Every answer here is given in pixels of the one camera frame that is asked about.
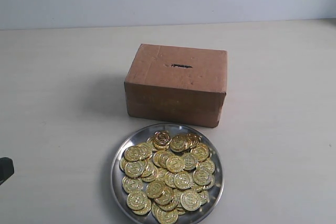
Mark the round steel plate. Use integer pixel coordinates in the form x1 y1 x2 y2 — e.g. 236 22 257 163
105 123 225 223

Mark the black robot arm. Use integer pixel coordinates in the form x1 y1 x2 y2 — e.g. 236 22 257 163
0 157 15 185

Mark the brown cardboard slotted box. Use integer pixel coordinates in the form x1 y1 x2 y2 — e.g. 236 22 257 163
124 44 228 128

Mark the gold coin upper back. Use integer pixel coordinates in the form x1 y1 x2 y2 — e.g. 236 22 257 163
153 130 171 146

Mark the gold coin upper right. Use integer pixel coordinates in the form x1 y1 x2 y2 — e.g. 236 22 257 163
170 134 189 153

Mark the gold coin upper left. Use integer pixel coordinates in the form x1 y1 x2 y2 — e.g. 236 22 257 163
123 146 145 162

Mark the gold coin left edge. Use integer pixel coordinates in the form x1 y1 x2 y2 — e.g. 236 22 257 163
124 161 144 178

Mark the gold coin centre pile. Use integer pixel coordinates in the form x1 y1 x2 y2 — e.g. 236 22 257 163
173 171 194 190

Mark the gold coin right middle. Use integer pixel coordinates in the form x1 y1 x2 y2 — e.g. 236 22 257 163
193 168 213 186

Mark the gold coin far left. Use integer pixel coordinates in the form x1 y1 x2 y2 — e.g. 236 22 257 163
122 176 143 194

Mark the gold coin front right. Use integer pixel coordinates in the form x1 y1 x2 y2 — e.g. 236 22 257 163
180 189 201 211

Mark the gold coin front left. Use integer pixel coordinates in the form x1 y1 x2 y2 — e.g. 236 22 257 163
127 190 147 210

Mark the gold coin front centre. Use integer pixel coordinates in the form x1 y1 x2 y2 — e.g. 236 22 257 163
155 207 179 224

